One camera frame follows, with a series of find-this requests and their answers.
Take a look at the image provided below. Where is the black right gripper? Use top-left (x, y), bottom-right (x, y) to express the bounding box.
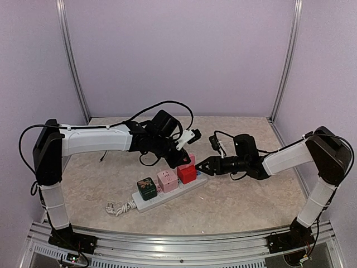
top-left (195, 156), bottom-right (248, 176)

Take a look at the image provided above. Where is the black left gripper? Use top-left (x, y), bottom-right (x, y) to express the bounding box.
top-left (152, 136), bottom-right (192, 170)

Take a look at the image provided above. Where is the white power strip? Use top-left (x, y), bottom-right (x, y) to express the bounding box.
top-left (132, 171), bottom-right (208, 213)

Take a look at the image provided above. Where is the pink folding extension socket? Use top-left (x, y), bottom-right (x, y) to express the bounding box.
top-left (187, 154), bottom-right (195, 167)

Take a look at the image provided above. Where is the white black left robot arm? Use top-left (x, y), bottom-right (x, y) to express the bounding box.
top-left (25, 109), bottom-right (201, 248)

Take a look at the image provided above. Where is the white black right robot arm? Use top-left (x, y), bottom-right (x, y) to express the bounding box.
top-left (195, 126), bottom-right (355, 248)

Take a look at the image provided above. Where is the red cube socket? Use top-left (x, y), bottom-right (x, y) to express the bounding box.
top-left (176, 165), bottom-right (197, 184)

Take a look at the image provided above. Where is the pink cube socket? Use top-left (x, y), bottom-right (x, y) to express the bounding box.
top-left (157, 169), bottom-right (178, 193)

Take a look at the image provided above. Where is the dark green cube socket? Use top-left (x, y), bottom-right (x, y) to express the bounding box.
top-left (137, 177), bottom-right (157, 201)

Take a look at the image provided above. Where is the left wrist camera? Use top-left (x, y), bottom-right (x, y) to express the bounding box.
top-left (176, 129), bottom-right (201, 151)

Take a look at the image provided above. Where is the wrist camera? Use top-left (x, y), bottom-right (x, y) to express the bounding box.
top-left (176, 129), bottom-right (201, 151)
top-left (209, 135), bottom-right (226, 158)

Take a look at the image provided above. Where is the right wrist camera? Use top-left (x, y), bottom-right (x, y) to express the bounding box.
top-left (209, 135), bottom-right (226, 158)

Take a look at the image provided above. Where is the white power strip cord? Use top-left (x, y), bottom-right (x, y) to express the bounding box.
top-left (104, 200), bottom-right (138, 217)

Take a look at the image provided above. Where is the aluminium front rail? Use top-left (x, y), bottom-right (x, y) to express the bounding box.
top-left (15, 221), bottom-right (347, 267)

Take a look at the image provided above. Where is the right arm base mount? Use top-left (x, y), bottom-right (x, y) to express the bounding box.
top-left (266, 232), bottom-right (315, 253)

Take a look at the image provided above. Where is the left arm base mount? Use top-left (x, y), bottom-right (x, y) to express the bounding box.
top-left (49, 233), bottom-right (98, 255)

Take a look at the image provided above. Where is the right aluminium frame post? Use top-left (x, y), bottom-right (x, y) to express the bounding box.
top-left (269, 0), bottom-right (303, 125)

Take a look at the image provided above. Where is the aluminium frame post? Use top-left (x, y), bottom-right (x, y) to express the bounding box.
top-left (269, 0), bottom-right (303, 125)
top-left (55, 0), bottom-right (91, 123)

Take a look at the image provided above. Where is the left aluminium frame post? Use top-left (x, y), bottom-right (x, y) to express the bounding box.
top-left (55, 0), bottom-right (91, 123)

